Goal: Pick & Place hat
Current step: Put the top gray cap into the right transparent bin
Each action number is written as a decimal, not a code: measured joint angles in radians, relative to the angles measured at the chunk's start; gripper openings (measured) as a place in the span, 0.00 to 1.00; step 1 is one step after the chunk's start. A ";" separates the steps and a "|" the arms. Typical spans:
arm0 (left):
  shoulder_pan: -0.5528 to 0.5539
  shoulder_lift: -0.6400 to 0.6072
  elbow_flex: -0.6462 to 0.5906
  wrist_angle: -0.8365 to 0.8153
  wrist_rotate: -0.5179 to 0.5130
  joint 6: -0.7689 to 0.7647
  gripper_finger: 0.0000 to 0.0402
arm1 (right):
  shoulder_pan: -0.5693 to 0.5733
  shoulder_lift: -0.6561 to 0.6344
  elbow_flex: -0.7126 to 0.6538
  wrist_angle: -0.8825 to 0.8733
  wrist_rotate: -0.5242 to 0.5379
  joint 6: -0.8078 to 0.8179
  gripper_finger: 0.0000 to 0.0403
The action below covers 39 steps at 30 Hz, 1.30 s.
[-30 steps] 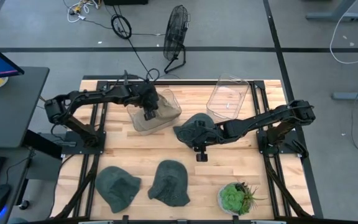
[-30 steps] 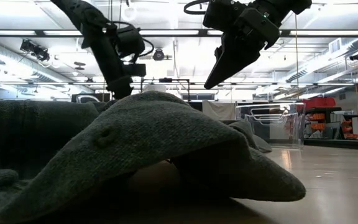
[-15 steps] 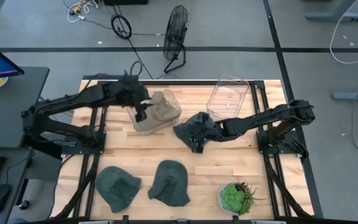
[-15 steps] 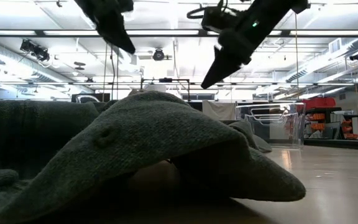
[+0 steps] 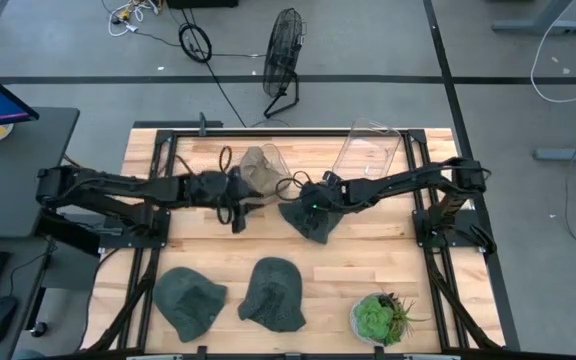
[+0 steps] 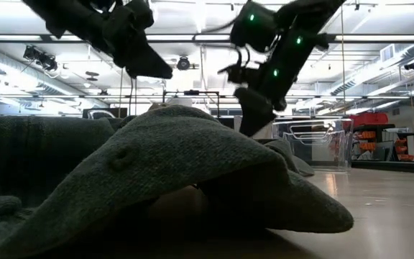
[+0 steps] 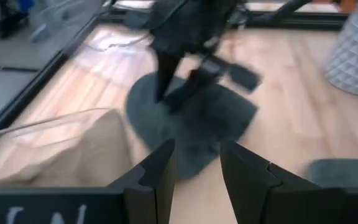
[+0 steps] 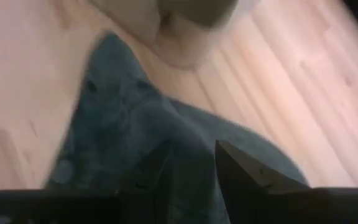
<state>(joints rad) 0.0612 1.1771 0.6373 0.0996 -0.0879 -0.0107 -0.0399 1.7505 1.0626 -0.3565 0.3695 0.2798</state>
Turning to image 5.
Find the white cable tangle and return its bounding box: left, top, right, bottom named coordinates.
left=100, top=0, right=162, bottom=39

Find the tan baseball cap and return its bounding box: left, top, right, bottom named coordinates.
left=239, top=145, right=289, bottom=201

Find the succulent plant in white pot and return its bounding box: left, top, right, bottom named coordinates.
left=348, top=292, right=432, bottom=348

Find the black box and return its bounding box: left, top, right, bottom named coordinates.
left=166, top=0, right=240, bottom=10

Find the clear plastic bin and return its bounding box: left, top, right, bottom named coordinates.
left=331, top=117, right=403, bottom=182
left=237, top=142, right=295, bottom=208

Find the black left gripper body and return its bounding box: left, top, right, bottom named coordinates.
left=186, top=167, right=250, bottom=235

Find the black floor fan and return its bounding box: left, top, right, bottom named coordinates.
left=261, top=7, right=306, bottom=120

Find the long white cable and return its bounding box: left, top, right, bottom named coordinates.
left=529, top=0, right=576, bottom=105

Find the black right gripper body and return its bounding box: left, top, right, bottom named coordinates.
left=297, top=171, right=352, bottom=224

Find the dark green hat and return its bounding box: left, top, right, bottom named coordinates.
left=277, top=197, right=345, bottom=246
left=237, top=256, right=307, bottom=334
left=152, top=266, right=229, bottom=344

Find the grey table foot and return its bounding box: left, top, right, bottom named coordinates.
left=533, top=145, right=576, bottom=163
left=491, top=0, right=576, bottom=36

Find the dark grey desk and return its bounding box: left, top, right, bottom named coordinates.
left=0, top=237, right=52, bottom=360
left=0, top=106, right=81, bottom=239

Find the coiled black cable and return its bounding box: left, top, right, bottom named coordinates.
left=177, top=22, right=214, bottom=65

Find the black aluminium table frame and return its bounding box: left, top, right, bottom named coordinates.
left=82, top=127, right=507, bottom=360

